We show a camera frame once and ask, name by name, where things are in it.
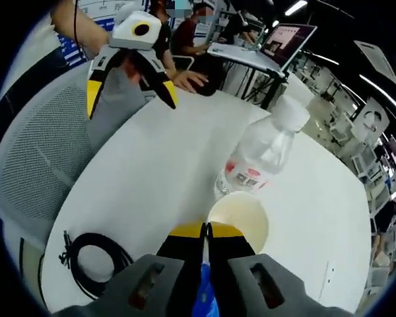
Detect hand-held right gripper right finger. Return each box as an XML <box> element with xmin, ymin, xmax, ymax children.
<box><xmin>207</xmin><ymin>221</ymin><xmax>349</xmax><ymax>317</ymax></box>

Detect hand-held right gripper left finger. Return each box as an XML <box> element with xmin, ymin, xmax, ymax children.
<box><xmin>55</xmin><ymin>221</ymin><xmax>208</xmax><ymax>317</ymax></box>

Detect white paper cup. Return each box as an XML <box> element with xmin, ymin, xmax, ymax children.
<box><xmin>207</xmin><ymin>191</ymin><xmax>271</xmax><ymax>256</ymax></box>

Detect clear plastic water bottle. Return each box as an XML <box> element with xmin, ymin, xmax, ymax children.
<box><xmin>215</xmin><ymin>94</ymin><xmax>311</xmax><ymax>201</ymax></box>

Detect person's left hand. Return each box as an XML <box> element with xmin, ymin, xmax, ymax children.
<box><xmin>120</xmin><ymin>49</ymin><xmax>145</xmax><ymax>87</ymax></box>

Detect black computer mouse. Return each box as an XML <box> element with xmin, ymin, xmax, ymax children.
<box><xmin>191</xmin><ymin>76</ymin><xmax>222</xmax><ymax>97</ymax></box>

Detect person's white shirt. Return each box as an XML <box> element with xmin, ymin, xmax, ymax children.
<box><xmin>0</xmin><ymin>15</ymin><xmax>65</xmax><ymax>100</ymax></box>

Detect white table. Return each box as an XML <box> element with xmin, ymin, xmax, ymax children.
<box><xmin>41</xmin><ymin>88</ymin><xmax>374</xmax><ymax>314</ymax></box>

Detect grey mesh office chair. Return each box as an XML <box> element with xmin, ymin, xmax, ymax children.
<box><xmin>0</xmin><ymin>71</ymin><xmax>149</xmax><ymax>232</ymax></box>

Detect black laptop stand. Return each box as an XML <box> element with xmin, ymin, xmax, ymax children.
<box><xmin>217</xmin><ymin>59</ymin><xmax>290</xmax><ymax>110</ymax></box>

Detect silver laptop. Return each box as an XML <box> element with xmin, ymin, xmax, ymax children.
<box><xmin>207</xmin><ymin>24</ymin><xmax>318</xmax><ymax>74</ymax></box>

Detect ceiling light panel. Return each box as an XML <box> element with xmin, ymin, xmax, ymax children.
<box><xmin>283</xmin><ymin>0</ymin><xmax>310</xmax><ymax>17</ymax></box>

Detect ceiling air vent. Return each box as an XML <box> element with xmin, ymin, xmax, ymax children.
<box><xmin>354</xmin><ymin>39</ymin><xmax>396</xmax><ymax>87</ymax></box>

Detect thin black cable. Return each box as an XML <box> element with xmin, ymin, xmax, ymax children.
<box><xmin>72</xmin><ymin>0</ymin><xmax>88</xmax><ymax>59</ymax></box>

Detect wall poster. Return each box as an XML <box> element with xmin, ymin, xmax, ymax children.
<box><xmin>351</xmin><ymin>97</ymin><xmax>391</xmax><ymax>143</ymax></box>

